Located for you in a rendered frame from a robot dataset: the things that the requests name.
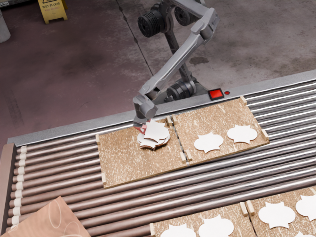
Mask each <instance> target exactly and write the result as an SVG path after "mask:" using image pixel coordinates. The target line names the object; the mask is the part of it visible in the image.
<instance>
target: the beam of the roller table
mask: <svg viewBox="0 0 316 237"><path fill-rule="evenodd" d="M313 81H316V69H315V70H311V71H306V72H301V73H297V74H293V75H288V76H284V77H279V78H275V79H270V80H266V81H261V82H257V83H252V84H248V85H244V86H239V87H234V88H230V89H225V90H222V92H223V94H224V98H222V99H218V100H214V101H211V98H210V96H209V94H204V95H198V96H194V97H190V98H185V99H181V100H177V101H172V102H168V103H163V104H158V105H156V106H157V108H158V110H157V111H156V114H155V116H154V117H158V116H163V115H167V114H171V113H176V112H180V111H185V110H190V109H194V108H198V107H203V106H207V105H211V104H215V103H221V102H225V101H230V100H234V99H238V98H240V96H243V97H247V96H251V95H256V94H261V93H265V92H269V91H274V90H278V89H282V88H287V87H292V86H296V85H301V84H305V83H309V82H313ZM225 91H229V92H230V94H229V95H226V94H225V93H224V92H225ZM135 116H136V111H135V110H133V111H127V112H123V113H118V114H114V115H109V116H106V117H101V118H95V119H91V120H87V121H82V122H78V123H74V124H70V125H65V126H60V127H55V128H51V129H47V130H43V131H38V132H34V133H30V134H24V135H20V136H16V137H11V138H8V142H7V144H9V143H14V144H15V145H16V147H17V148H21V147H22V146H29V145H34V144H38V143H42V142H48V141H52V140H56V139H60V138H65V137H69V136H73V135H78V134H83V133H87V132H92V131H96V130H100V129H105V128H109V127H113V126H119V125H123V124H127V123H132V122H133V120H134V118H135ZM154 117H153V118H154Z"/></svg>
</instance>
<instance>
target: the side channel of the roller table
mask: <svg viewBox="0 0 316 237"><path fill-rule="evenodd" d="M16 150H17V147H16V145H15V144H14V143H9V144H5V145H3V151H2V156H1V162H0V236H2V235H3V234H5V233H6V228H8V225H7V219H8V218H10V217H9V215H8V211H9V209H11V208H10V205H9V202H10V201H11V200H12V199H11V192H13V191H12V184H14V183H13V177H14V176H15V175H14V169H16V168H15V162H17V161H16V155H18V154H17V151H16Z"/></svg>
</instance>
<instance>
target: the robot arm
mask: <svg viewBox="0 0 316 237"><path fill-rule="evenodd" d="M161 1H162V2H165V3H166V4H167V5H172V4H174V5H177V6H179V7H181V8H182V9H185V10H186V11H188V12H190V13H191V14H193V15H195V16H196V17H198V18H200V20H198V21H197V22H196V23H195V24H194V25H193V26H192V28H191V31H192V32H191V34H190V36H189V37H188V38H187V40H186V41H185V42H184V43H183V44H182V46H181V47H180V48H179V49H178V50H177V51H176V52H175V53H174V55H173V56H172V57H171V58H170V59H169V60H168V61H167V63H166V64H165V65H164V66H163V67H162V68H161V69H160V70H159V71H158V72H157V73H156V74H155V75H154V76H152V77H151V79H150V80H147V82H146V83H145V84H144V85H143V87H142V88H141V89H140V91H139V92H140V93H141V94H142V95H137V96H135V97H134V98H133V103H134V107H135V111H136V116H135V118H134V120H133V122H134V124H133V126H134V128H136V129H137V130H139V131H140V132H141V133H142V134H145V132H146V129H147V125H146V122H149V123H150V120H151V118H153V117H154V116H155V114H156V111H157V110H158V108H157V106H156V105H155V104H154V103H153V102H152V101H153V100H155V99H156V98H157V97H158V96H159V95H160V94H161V93H162V91H161V90H162V89H163V88H164V87H165V85H166V83H167V82H168V81H169V79H170V78H171V77H172V76H173V75H174V74H175V73H176V72H177V71H178V69H179V68H180V67H181V66H182V65H183V64H184V63H185V61H186V60H187V59H188V58H189V57H190V56H191V55H192V53H193V52H194V51H195V50H196V49H197V48H198V47H199V46H200V45H204V46H205V45H206V44H207V42H208V41H209V40H210V39H211V38H212V36H213V34H214V31H215V29H216V27H217V25H218V23H219V20H220V18H219V16H218V15H217V13H216V11H215V9H214V8H207V7H205V6H203V5H201V4H199V3H198V2H196V1H194V0H161ZM145 95H146V96H145ZM145 98H146V99H147V101H146V100H145ZM140 128H142V129H144V131H142V130H141V129H140Z"/></svg>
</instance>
